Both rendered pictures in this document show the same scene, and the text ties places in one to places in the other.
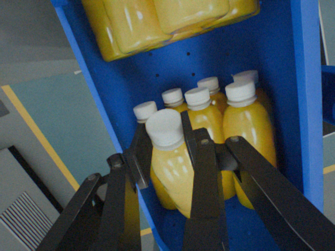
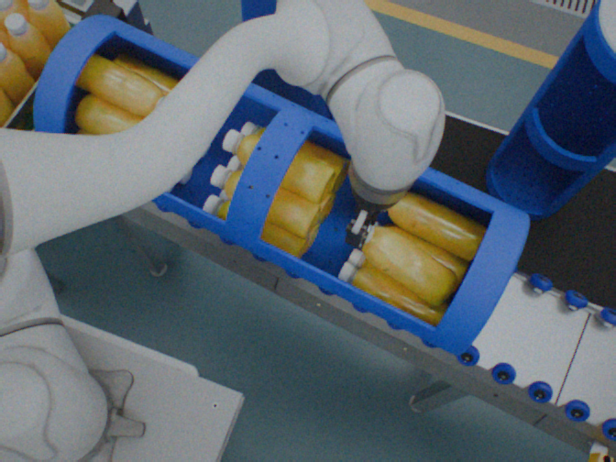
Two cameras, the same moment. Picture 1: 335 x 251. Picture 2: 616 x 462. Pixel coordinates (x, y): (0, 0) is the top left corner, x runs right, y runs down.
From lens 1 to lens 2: 0.99 m
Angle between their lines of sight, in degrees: 36
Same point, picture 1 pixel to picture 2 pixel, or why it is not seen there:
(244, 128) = (404, 209)
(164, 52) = (319, 244)
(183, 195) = (409, 261)
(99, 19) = (274, 237)
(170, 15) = (315, 189)
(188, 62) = (342, 235)
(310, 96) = not seen: hidden behind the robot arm
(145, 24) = (305, 207)
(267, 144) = (426, 203)
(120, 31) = (297, 222)
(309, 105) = not seen: hidden behind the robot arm
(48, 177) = not seen: outside the picture
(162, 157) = (371, 243)
